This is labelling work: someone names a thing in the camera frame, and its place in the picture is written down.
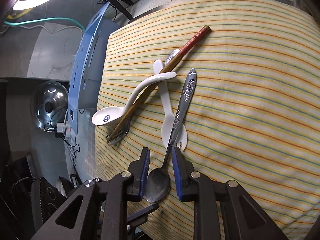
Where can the metal fork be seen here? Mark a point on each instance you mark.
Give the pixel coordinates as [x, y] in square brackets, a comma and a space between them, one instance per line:
[122, 133]

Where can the white ceramic spoon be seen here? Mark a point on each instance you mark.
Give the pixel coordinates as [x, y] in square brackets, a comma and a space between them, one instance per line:
[105, 117]

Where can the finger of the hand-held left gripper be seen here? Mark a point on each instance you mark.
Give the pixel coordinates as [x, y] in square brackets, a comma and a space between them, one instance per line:
[142, 212]

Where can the blue plastic drain basket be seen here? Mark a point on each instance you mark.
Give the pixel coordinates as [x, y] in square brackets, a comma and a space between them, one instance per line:
[80, 80]

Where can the yellow striped cloth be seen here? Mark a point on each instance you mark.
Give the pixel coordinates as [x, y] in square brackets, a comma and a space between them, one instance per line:
[250, 105]

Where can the red brown chopstick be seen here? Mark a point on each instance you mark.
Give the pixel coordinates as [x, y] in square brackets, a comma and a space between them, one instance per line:
[192, 41]

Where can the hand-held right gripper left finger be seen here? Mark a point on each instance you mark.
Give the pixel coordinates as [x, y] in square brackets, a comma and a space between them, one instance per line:
[145, 172]

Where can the white plastic spork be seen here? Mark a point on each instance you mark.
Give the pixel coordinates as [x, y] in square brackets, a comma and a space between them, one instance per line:
[167, 125]

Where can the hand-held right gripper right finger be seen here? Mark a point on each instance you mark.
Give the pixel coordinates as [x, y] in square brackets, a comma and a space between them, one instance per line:
[176, 170]

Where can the metal spoon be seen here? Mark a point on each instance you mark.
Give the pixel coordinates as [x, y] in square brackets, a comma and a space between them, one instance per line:
[157, 185]

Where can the steel pot lid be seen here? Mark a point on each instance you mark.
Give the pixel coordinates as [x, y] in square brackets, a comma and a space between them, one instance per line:
[42, 105]

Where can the white power strip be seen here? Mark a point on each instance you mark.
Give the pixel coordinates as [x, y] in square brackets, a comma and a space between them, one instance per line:
[61, 128]

